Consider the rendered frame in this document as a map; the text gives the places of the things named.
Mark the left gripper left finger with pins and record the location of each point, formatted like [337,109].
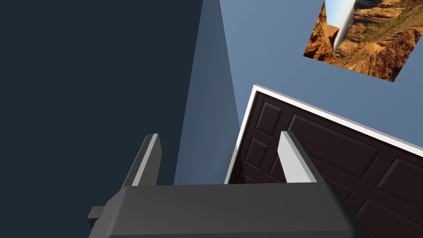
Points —
[142,165]

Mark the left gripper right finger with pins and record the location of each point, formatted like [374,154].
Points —
[295,163]

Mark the dark brown panelled door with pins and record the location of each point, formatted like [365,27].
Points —
[363,172]

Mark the canyon landscape wall picture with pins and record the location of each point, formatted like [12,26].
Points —
[366,36]

